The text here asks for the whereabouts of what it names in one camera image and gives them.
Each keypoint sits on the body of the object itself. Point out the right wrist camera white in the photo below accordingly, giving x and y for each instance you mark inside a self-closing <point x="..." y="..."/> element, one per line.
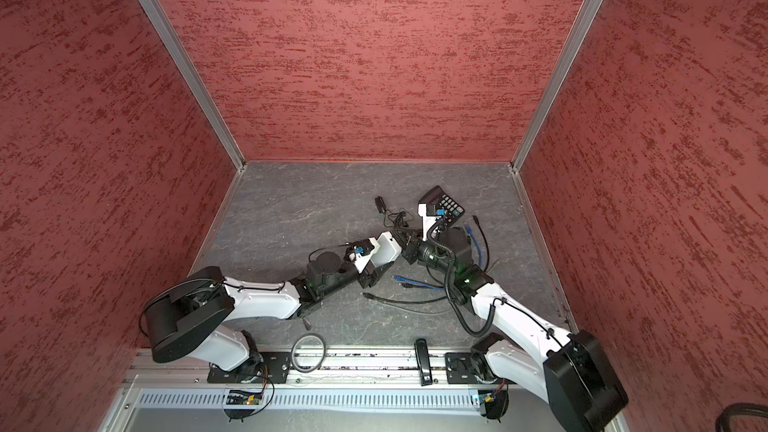
<point x="430" y="214"/>

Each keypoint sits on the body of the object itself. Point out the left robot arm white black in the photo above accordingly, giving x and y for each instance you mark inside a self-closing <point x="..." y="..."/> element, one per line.
<point x="188" y="319"/>

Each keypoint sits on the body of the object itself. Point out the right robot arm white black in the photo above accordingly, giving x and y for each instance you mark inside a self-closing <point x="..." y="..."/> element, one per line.
<point x="569" y="371"/>

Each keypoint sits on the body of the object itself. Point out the black power adapter with cord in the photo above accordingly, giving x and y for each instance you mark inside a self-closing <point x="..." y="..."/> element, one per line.
<point x="395" y="221"/>

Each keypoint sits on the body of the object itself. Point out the black clip handle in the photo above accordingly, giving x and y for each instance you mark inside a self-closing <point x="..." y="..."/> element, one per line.
<point x="423" y="362"/>

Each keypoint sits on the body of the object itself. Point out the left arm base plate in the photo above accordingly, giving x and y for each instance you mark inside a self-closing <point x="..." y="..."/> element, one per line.
<point x="264" y="368"/>

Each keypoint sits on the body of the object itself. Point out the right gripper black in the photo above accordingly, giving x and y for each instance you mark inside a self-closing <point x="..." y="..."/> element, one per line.
<point x="411" y="250"/>

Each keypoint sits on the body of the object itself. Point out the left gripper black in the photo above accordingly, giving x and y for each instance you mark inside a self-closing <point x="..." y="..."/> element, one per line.
<point x="367" y="279"/>

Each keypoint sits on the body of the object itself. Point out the black calculator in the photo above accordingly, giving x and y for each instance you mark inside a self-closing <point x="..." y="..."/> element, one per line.
<point x="453" y="210"/>

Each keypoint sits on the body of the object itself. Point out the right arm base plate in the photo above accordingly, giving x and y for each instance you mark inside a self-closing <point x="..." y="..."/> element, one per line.
<point x="469" y="368"/>

